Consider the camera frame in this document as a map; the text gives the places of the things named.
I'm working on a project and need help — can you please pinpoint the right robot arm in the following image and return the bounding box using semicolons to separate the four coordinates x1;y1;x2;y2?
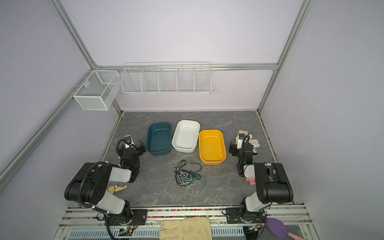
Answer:
225;143;294;224

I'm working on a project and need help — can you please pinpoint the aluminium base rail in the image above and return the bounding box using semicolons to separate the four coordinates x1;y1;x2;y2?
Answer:
59;205;314;229

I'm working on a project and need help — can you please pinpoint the long white wire basket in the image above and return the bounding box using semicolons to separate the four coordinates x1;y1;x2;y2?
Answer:
121;62;212;94

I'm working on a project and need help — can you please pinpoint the yellow toy figure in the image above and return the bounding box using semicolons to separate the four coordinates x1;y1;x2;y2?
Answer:
108;185;127;195

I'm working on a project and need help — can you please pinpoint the dark teal plastic bin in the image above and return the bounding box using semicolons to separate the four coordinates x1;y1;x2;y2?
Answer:
147;122;172;156

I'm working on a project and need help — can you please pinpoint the white plastic bin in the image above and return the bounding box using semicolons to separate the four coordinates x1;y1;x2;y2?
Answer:
172;120;200;153

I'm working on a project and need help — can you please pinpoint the white cable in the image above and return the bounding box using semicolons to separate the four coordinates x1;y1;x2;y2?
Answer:
176;170;196;197

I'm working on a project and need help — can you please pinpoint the yellow plastic bin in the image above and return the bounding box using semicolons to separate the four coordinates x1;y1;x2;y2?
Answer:
199;130;227;166

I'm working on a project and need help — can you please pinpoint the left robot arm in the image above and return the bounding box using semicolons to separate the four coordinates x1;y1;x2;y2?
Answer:
64;136;146;226

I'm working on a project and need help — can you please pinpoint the white knit glove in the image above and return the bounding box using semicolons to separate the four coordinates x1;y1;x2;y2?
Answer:
238;131;260;155

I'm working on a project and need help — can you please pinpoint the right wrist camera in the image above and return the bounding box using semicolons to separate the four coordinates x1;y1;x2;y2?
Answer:
236;132;247;149

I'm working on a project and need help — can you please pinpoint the purple pink brush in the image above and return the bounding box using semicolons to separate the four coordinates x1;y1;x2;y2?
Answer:
266;218;305;240

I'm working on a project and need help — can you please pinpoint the black cable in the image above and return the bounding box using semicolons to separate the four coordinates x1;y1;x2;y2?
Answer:
174;159;203;187

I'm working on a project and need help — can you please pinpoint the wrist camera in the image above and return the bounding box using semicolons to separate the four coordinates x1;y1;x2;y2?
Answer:
236;132;247;149
124;135;134;149

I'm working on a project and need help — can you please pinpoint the pink toy figure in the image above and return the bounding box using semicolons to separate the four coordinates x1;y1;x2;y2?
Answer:
246;178;256;186

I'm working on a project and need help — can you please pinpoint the beige leather glove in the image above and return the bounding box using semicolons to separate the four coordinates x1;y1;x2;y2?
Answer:
159;217;213;240

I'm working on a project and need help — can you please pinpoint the small white mesh basket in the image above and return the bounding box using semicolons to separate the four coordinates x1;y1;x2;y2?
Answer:
74;70;122;111

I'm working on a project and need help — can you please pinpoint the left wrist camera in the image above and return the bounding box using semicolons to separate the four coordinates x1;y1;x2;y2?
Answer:
124;135;134;149

